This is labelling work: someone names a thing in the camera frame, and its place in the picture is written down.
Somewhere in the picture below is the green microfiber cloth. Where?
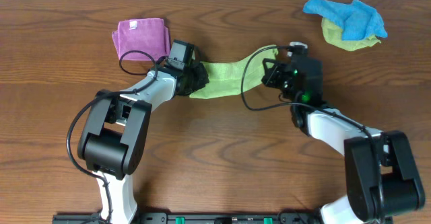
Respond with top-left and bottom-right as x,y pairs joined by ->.
189,48 -> 278,100

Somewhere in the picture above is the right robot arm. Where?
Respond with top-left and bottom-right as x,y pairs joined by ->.
262,55 -> 426,223

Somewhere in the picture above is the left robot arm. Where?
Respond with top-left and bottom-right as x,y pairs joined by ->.
77,59 -> 209,223

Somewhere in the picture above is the folded purple cloth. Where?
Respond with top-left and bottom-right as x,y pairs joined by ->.
111,18 -> 170,61

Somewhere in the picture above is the crumpled blue cloth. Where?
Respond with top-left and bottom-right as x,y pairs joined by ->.
303,0 -> 388,41

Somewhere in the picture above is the black right camera cable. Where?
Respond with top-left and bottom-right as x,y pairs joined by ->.
240,44 -> 387,224

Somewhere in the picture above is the black camera cable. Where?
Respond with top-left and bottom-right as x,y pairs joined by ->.
65,50 -> 166,224
240,44 -> 387,224

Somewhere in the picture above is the black left camera cable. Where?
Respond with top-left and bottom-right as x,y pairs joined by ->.
65,50 -> 166,224

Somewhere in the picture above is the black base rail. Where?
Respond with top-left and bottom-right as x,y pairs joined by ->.
51,211 -> 394,224

